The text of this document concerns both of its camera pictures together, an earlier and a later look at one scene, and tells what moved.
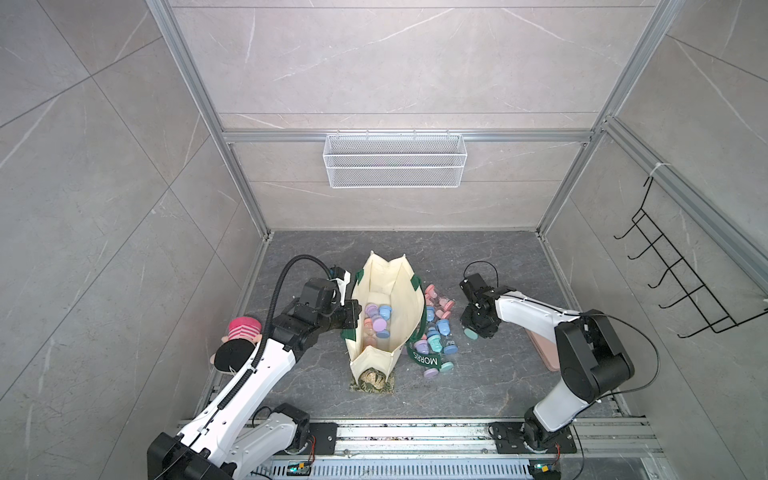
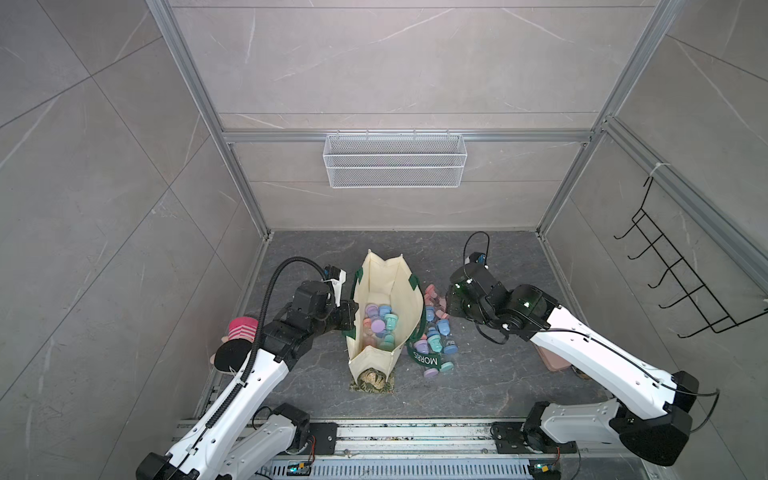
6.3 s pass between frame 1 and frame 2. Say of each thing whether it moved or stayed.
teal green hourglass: moved
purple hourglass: stayed
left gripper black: stayed
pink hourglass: stayed
